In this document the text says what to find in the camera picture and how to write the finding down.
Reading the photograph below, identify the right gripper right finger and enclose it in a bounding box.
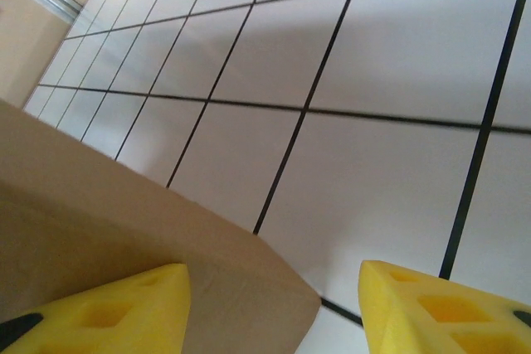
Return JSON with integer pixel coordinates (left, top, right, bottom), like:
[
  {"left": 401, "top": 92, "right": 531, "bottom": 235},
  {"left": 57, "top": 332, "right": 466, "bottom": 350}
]
[{"left": 358, "top": 260, "right": 531, "bottom": 354}]

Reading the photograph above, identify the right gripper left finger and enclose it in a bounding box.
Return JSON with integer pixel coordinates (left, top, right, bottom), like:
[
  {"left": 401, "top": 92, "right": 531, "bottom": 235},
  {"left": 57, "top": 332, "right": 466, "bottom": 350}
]
[{"left": 0, "top": 262, "right": 192, "bottom": 354}]

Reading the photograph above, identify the brown cardboard box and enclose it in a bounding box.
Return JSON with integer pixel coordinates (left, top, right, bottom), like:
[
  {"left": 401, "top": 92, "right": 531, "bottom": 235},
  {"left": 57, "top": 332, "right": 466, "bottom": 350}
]
[{"left": 0, "top": 99, "right": 321, "bottom": 354}]

